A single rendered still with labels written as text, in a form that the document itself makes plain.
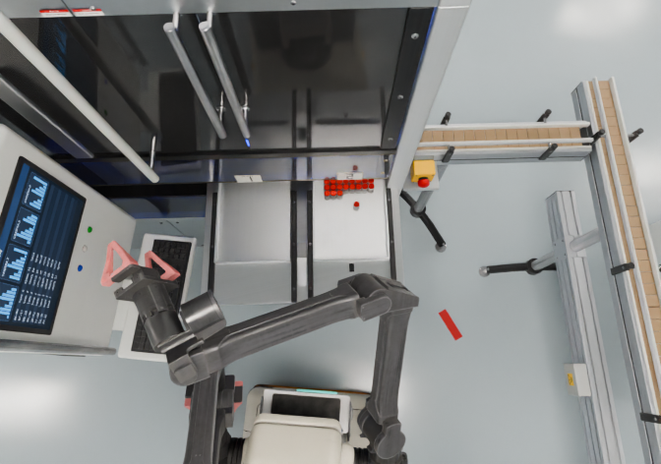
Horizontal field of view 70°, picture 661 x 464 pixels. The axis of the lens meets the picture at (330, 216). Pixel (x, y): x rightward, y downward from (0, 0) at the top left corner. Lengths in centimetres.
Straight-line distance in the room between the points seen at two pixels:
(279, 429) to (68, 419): 179
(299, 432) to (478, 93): 235
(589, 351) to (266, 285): 130
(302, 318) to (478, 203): 195
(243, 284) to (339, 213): 42
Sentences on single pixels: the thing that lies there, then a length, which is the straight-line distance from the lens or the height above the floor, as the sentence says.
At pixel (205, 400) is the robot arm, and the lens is 105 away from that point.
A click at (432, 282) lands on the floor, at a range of 258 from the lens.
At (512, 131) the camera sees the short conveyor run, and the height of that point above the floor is 93.
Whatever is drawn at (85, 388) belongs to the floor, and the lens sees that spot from 279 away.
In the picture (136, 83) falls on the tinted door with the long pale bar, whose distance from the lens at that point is 118.
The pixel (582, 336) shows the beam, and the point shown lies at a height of 55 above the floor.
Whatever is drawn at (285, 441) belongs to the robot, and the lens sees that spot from 116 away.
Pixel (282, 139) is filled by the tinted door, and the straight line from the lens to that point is 136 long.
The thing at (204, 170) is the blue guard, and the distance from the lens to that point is 157.
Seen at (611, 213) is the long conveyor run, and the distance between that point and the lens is 189.
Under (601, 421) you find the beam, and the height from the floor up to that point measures 54.
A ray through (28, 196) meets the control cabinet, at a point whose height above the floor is 142.
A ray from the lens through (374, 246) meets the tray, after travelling 166.
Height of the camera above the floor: 249
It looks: 73 degrees down
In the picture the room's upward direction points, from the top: 2 degrees counter-clockwise
